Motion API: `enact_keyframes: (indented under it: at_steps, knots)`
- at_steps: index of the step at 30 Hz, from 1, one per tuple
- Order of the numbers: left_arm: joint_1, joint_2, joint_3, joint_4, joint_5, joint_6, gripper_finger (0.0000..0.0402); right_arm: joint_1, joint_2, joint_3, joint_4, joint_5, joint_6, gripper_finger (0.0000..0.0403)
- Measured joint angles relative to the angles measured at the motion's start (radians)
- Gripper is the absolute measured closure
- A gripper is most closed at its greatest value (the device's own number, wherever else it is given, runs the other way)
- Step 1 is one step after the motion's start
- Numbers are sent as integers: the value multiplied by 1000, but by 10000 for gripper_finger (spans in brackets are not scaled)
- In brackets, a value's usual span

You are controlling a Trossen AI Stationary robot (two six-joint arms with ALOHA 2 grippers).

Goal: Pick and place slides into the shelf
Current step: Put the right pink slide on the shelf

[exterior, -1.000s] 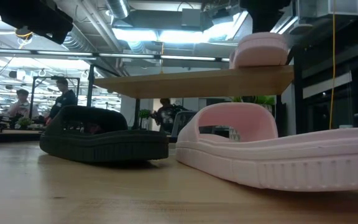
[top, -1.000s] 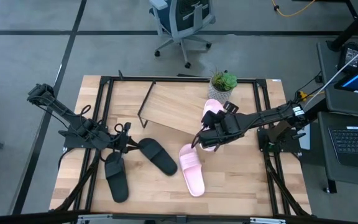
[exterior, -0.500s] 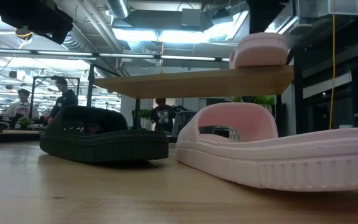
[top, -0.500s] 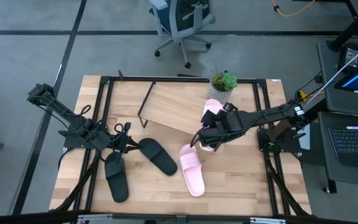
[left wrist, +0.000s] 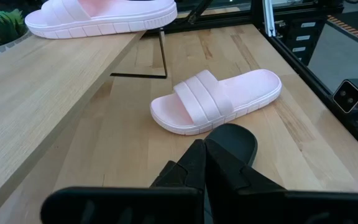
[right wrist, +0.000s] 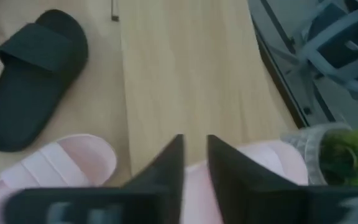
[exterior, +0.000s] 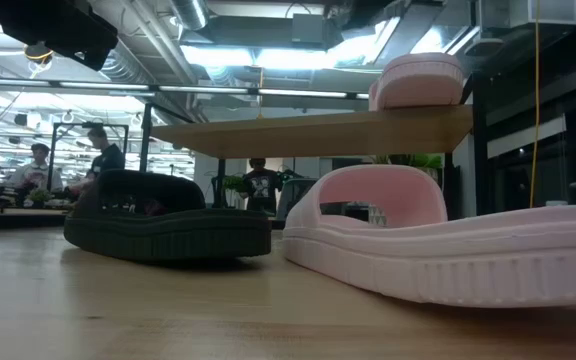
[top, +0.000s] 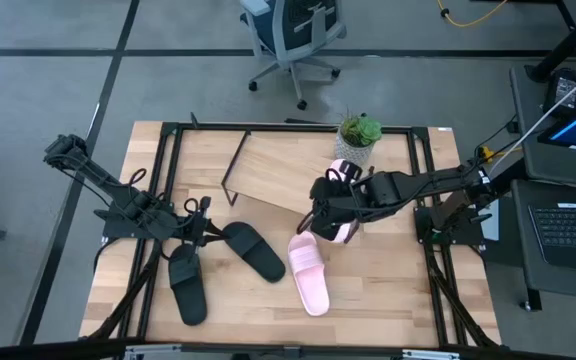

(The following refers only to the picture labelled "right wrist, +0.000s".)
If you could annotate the black aluminium table frame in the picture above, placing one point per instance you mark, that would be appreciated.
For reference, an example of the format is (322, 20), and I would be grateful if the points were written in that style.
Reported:
(295, 102)

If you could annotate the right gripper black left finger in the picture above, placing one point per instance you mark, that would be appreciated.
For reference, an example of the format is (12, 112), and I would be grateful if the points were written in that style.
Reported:
(172, 168)

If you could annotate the green plant in patterned pot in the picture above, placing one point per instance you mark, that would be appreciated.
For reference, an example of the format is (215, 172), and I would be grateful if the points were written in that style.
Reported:
(346, 155)

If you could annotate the pink slide sandal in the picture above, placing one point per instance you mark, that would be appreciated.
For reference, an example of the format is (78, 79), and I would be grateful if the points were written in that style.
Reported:
(199, 199)
(57, 161)

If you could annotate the black slide sandal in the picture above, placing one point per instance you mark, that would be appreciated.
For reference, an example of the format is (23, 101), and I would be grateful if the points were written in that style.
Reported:
(33, 77)

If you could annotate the grey office chair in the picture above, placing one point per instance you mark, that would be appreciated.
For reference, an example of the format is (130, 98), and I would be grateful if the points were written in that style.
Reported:
(331, 65)

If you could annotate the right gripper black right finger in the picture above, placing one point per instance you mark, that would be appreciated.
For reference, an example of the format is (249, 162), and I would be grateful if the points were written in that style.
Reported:
(244, 193)

